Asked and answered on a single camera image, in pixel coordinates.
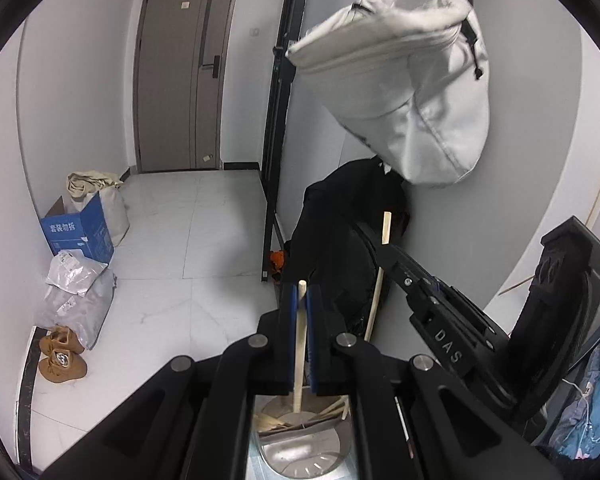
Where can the white hanging shoulder bag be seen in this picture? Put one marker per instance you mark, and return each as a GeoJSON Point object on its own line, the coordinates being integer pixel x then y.
{"type": "Point", "coordinates": [411, 85]}

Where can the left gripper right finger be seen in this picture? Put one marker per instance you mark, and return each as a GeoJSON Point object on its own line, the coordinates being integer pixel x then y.
{"type": "Point", "coordinates": [412, 419]}

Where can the grey plastic parcel bag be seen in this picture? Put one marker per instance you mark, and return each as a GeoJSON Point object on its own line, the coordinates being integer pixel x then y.
{"type": "Point", "coordinates": [84, 315]}

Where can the white oval utensil holder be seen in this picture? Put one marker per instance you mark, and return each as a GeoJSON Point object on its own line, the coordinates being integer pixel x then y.
{"type": "Point", "coordinates": [311, 448]}

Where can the beige canvas tote bag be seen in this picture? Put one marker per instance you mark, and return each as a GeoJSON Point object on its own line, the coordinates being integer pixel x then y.
{"type": "Point", "coordinates": [82, 186]}

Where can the blue floral fabric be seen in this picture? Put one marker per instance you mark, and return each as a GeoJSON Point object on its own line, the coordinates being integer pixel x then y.
{"type": "Point", "coordinates": [577, 434]}

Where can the blue cardboard box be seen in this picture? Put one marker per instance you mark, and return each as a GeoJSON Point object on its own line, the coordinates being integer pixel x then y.
{"type": "Point", "coordinates": [85, 230]}

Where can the grey-brown entrance door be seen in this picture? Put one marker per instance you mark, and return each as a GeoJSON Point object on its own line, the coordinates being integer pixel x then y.
{"type": "Point", "coordinates": [179, 66]}

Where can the white plastic parcel bag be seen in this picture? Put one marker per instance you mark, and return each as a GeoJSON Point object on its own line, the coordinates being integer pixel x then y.
{"type": "Point", "coordinates": [72, 272]}

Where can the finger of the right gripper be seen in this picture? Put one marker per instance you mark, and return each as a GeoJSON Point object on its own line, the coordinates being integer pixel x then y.
{"type": "Point", "coordinates": [375, 241]}
{"type": "Point", "coordinates": [407, 273]}

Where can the brown suede shoe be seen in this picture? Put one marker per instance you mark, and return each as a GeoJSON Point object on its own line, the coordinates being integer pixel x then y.
{"type": "Point", "coordinates": [62, 366]}
{"type": "Point", "coordinates": [60, 338]}

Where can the black metal coat rack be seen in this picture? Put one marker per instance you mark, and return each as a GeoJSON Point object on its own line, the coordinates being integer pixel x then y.
{"type": "Point", "coordinates": [283, 72]}

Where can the orange object on floor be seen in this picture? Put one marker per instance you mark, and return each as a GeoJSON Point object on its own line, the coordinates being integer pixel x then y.
{"type": "Point", "coordinates": [276, 264]}

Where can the wooden chopstick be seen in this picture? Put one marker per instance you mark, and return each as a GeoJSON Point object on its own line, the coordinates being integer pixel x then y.
{"type": "Point", "coordinates": [300, 350]}
{"type": "Point", "coordinates": [263, 423]}
{"type": "Point", "coordinates": [336, 408]}
{"type": "Point", "coordinates": [385, 239]}

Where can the black hanging backpack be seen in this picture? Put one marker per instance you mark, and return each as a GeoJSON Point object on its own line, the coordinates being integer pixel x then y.
{"type": "Point", "coordinates": [340, 225]}

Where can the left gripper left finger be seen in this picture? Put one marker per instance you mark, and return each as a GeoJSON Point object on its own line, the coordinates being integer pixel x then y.
{"type": "Point", "coordinates": [192, 419]}

